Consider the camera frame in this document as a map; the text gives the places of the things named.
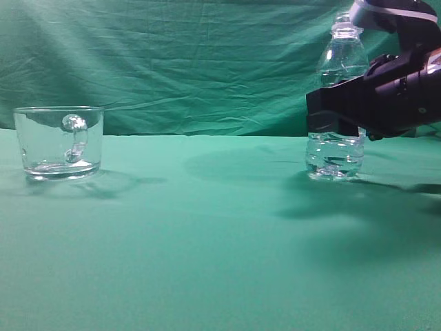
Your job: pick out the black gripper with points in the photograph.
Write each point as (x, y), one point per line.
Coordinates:
(397, 94)

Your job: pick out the clear plastic water bottle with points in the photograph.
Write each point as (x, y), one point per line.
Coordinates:
(332, 156)

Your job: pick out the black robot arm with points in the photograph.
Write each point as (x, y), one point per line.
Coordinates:
(413, 33)

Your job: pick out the green backdrop cloth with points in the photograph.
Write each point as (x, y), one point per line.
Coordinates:
(167, 67)

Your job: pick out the green table cloth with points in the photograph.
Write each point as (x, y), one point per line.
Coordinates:
(223, 233)

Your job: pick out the clear glass mug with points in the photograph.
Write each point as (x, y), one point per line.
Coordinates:
(59, 142)

